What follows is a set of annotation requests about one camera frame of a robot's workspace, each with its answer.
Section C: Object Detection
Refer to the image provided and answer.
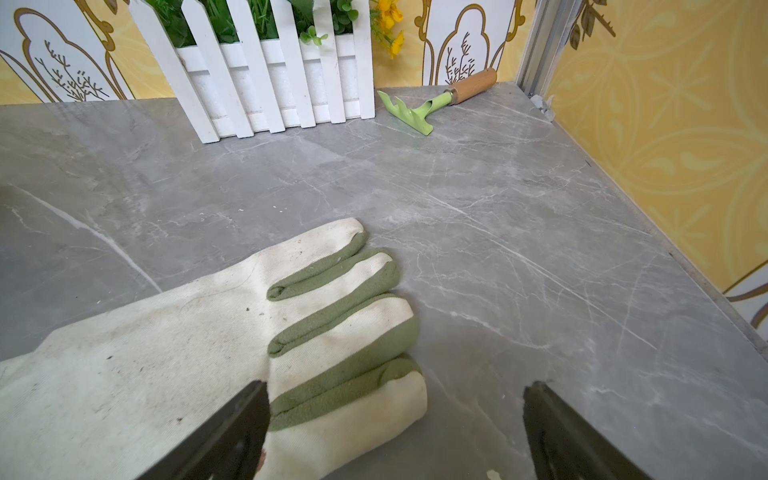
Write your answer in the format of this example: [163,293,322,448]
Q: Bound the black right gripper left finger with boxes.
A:
[141,381,270,480]

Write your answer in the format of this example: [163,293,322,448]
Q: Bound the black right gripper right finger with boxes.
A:
[523,381,650,480]

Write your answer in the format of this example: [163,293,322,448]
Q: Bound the white and green garden glove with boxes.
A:
[1,218,428,479]

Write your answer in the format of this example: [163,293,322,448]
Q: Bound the white picket fence flower planter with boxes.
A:
[129,1,375,143]

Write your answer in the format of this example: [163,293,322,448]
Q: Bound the green rake with wooden handle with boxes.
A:
[377,68,497,136]

